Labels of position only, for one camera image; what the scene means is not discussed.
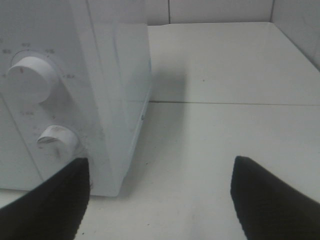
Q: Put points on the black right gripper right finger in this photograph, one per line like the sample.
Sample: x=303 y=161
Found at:
x=270 y=209

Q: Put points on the upper white power knob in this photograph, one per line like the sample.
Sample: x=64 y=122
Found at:
x=33 y=79

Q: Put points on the white adjacent back table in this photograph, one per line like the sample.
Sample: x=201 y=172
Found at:
x=230 y=63

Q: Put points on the white microwave oven body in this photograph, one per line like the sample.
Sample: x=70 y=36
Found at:
x=100 y=51

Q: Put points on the white timer knob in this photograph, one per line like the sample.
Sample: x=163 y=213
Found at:
x=59 y=142

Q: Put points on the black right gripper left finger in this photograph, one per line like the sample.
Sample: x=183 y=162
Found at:
x=53 y=210

